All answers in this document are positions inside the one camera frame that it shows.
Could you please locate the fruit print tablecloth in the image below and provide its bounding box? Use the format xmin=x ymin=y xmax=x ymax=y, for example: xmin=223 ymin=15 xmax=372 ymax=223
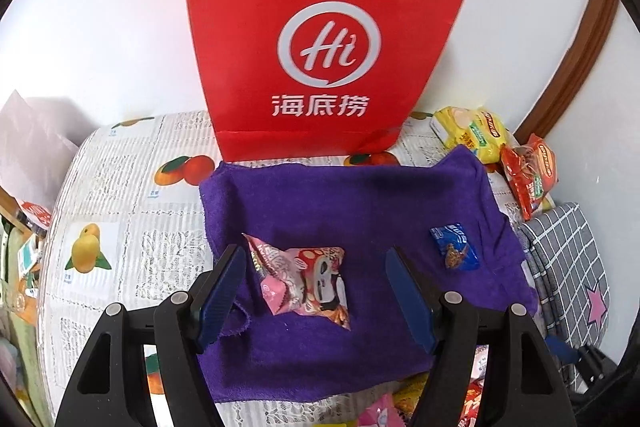
xmin=36 ymin=109 xmax=556 ymax=427

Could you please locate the red white box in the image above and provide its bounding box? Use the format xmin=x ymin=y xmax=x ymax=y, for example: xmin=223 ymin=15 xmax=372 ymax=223
xmin=20 ymin=201 xmax=53 ymax=229

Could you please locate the purple towel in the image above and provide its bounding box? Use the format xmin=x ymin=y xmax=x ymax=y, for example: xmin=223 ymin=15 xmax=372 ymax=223
xmin=197 ymin=144 xmax=540 ymax=403

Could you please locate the blue snack packet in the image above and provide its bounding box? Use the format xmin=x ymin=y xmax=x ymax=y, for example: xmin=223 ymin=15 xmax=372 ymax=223
xmin=430 ymin=222 xmax=480 ymax=272

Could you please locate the pink white strawberry snack packet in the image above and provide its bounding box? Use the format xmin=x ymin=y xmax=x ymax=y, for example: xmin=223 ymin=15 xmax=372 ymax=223
xmin=357 ymin=394 xmax=408 ymax=427

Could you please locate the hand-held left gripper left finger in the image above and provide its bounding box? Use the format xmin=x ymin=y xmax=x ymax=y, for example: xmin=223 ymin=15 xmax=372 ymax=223
xmin=54 ymin=244 xmax=248 ymax=427

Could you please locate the grey checked cloth pink star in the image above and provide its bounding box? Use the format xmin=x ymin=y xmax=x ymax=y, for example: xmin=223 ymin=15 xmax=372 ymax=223
xmin=515 ymin=202 xmax=611 ymax=388

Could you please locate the yellow snack packet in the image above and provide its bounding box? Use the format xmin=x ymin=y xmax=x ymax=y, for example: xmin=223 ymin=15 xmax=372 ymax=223
xmin=392 ymin=372 xmax=431 ymax=413

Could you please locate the yellow chips bag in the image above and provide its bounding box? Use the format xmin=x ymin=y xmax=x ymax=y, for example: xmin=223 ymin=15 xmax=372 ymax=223
xmin=432 ymin=106 xmax=516 ymax=165

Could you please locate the white plastic sheet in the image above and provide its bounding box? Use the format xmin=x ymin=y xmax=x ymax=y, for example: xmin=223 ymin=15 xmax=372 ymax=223
xmin=0 ymin=89 xmax=83 ymax=212

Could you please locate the red paper bag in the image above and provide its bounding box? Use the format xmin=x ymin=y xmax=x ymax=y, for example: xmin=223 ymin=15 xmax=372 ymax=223
xmin=181 ymin=0 xmax=478 ymax=162

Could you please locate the red chips bag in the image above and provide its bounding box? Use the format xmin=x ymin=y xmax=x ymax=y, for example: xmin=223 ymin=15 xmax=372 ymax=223
xmin=500 ymin=133 xmax=559 ymax=220

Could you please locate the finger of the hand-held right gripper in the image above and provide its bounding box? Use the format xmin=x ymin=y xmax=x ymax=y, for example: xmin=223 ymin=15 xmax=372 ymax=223
xmin=546 ymin=334 xmax=618 ymax=380

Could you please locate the brown wooden door frame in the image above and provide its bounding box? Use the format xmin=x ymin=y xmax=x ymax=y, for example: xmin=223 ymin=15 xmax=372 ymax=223
xmin=512 ymin=0 xmax=621 ymax=142

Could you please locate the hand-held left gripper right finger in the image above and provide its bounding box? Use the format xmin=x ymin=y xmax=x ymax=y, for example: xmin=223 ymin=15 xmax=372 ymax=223
xmin=385 ymin=246 xmax=578 ymax=427

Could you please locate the pink cartoon snack packet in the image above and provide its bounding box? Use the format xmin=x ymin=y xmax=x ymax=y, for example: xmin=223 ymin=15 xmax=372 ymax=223
xmin=241 ymin=233 xmax=352 ymax=332

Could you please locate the red snack packet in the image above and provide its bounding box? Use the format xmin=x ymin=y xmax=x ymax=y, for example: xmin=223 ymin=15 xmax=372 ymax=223
xmin=460 ymin=344 xmax=488 ymax=427

